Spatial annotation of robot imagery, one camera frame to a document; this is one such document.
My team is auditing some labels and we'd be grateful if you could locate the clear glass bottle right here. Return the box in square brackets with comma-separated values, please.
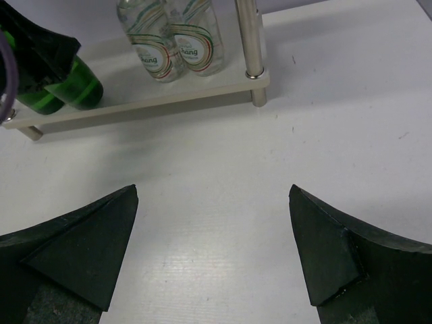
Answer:
[162, 0, 225, 77]

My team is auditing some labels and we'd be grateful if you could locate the white two-tier wooden shelf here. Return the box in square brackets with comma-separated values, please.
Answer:
[3, 1, 270, 140]

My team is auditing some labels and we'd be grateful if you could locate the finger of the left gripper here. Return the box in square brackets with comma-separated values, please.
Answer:
[1, 1, 81, 95]

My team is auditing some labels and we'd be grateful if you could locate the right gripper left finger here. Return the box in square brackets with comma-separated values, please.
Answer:
[1, 184, 138, 323]

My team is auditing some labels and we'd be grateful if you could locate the clear glass bottle left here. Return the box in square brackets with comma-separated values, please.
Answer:
[116, 0, 185, 83]

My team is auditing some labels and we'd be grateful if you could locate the green Perrier bottle red label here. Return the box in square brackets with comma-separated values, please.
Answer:
[45, 56, 103, 110]

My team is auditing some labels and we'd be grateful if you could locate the clear glass bottle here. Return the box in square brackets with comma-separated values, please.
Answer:
[116, 0, 185, 83]
[162, 0, 225, 77]

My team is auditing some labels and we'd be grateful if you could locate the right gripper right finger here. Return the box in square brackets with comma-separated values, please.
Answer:
[289, 185, 431, 323]

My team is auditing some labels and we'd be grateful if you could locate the green Perrier bottle yellow label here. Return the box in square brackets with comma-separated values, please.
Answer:
[1, 26, 65, 115]

